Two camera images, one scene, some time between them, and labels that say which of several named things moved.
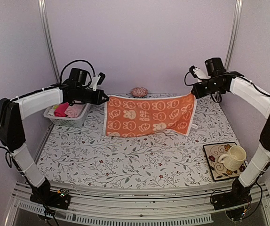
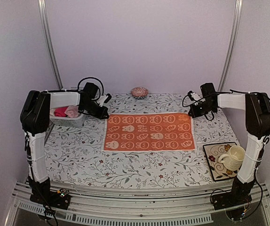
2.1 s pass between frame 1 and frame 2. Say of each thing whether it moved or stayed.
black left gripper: moved
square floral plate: stayed
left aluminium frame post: stayed
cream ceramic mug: stayed
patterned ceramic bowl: stayed
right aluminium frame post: stayed
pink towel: stayed
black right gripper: moved
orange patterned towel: moved
